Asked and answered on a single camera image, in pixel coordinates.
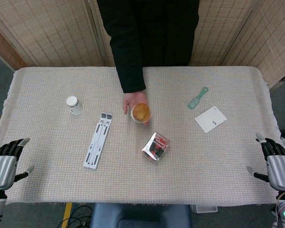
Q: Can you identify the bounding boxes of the black floor cables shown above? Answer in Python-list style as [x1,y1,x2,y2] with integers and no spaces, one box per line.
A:
[58,205,94,228]

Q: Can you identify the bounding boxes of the green plastic scoop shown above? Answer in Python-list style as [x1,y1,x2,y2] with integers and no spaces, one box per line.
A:
[188,86,209,110]

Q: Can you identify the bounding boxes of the narrow woven screen panel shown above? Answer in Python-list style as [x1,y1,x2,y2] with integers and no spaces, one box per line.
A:
[93,0,116,67]

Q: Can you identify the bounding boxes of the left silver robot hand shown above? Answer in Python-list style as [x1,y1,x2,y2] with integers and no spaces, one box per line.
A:
[0,137,35,191]

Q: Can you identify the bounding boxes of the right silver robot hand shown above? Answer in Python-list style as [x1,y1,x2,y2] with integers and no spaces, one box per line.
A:
[246,132,285,191]

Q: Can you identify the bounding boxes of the white plastic box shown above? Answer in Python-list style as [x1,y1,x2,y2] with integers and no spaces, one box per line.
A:
[190,204,218,213]

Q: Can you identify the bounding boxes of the beige woven tablecloth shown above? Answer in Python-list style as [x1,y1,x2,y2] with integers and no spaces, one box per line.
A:
[0,66,282,207]

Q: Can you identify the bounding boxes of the person's black-sleeved right forearm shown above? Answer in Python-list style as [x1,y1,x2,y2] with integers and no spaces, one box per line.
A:
[104,0,147,94]

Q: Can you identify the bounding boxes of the white robot arm cable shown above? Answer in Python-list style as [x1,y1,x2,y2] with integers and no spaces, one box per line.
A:
[270,190,285,228]

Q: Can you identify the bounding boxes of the orange translucent plastic cup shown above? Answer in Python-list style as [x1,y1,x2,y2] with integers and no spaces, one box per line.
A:
[130,102,152,124]

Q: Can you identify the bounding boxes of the person's black-clothed torso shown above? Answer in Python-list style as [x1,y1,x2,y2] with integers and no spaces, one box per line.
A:
[96,0,200,67]

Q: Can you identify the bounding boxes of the wide woven screen panel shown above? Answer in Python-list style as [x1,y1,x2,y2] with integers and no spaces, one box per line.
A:
[224,0,285,89]
[0,0,103,67]
[190,0,259,67]

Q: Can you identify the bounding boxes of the person's bare right hand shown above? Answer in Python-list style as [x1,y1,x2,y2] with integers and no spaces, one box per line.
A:
[122,91,152,127]

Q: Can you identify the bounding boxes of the white folded laptop stand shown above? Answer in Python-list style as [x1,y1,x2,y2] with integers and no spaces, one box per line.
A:
[83,112,114,170]

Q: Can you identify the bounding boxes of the white paper cup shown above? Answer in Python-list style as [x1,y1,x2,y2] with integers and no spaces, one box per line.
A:
[66,95,85,116]

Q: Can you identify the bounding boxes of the white square paper packet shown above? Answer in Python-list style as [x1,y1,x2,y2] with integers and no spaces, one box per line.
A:
[194,105,228,133]

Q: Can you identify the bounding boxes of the blue padded chair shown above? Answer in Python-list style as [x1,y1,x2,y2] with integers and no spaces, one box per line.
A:
[89,203,192,228]

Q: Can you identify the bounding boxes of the clear snack bag red print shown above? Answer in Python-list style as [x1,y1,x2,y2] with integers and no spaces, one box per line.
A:
[141,132,171,164]

